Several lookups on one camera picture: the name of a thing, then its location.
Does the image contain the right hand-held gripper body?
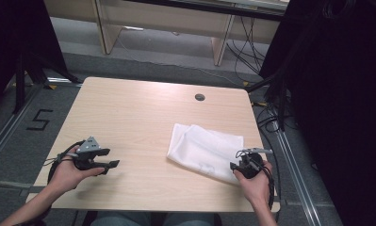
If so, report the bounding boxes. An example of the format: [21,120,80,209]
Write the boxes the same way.
[237,147,274,180]

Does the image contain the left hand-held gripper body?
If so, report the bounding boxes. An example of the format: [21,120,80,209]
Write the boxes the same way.
[72,136,103,172]

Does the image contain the white towel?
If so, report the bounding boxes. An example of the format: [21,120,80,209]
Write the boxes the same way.
[166,122,245,186]

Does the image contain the person's right hand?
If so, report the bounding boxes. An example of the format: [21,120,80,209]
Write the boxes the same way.
[233,159,275,210]

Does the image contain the person's left hand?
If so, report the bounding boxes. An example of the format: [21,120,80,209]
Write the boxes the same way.
[47,145,106,193]

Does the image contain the person's legs in jeans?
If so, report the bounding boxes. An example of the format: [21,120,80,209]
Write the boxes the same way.
[90,211,222,226]

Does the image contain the black metal stand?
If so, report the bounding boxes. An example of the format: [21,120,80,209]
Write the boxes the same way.
[245,70,292,132]
[12,51,81,115]

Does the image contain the black curtain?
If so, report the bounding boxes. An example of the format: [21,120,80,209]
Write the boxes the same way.
[0,0,69,109]
[259,0,376,226]

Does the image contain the light wooden desk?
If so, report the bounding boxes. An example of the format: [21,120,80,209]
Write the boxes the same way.
[43,0,291,67]

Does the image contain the black floor cables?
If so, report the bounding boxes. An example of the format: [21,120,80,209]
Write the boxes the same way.
[252,99,286,222]

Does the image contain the aluminium floor rail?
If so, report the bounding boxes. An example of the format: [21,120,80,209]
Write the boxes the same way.
[0,84,43,172]
[272,126,323,226]

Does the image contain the bundle of black hanging cables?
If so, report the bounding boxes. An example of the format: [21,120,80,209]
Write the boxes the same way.
[225,15,270,83]

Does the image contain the thin white floor cable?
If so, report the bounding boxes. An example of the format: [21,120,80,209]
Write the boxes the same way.
[115,29,248,89]

